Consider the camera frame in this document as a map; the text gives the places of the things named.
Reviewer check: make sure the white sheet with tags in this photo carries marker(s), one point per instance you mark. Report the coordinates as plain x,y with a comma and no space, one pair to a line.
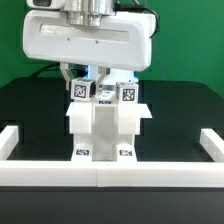
143,110

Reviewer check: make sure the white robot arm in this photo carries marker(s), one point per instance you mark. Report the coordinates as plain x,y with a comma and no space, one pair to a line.
91,12

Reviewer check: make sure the white chair seat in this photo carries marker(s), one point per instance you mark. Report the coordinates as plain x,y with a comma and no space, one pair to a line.
104,146

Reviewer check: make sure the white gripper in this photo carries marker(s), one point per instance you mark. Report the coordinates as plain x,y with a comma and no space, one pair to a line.
122,41

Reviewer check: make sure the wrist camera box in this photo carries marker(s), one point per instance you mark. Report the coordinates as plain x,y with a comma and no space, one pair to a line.
46,4

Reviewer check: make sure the white U-shaped fence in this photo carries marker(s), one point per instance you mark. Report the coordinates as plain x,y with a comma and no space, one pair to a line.
112,174

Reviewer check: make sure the white chair back piece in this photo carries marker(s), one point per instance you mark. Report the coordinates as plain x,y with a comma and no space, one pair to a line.
85,117

